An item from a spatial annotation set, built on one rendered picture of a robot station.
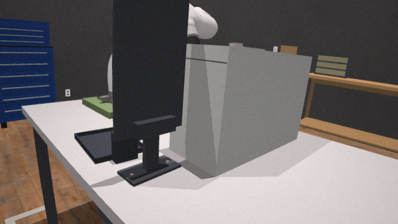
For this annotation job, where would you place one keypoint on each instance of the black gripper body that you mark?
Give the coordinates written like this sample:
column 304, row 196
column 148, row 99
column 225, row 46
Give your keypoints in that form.
column 193, row 40

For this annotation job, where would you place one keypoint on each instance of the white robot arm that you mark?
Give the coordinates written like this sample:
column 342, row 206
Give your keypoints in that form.
column 200, row 24

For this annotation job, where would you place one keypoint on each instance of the small tan wooden block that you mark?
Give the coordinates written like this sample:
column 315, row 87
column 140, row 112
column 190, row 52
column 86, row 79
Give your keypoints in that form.
column 288, row 49

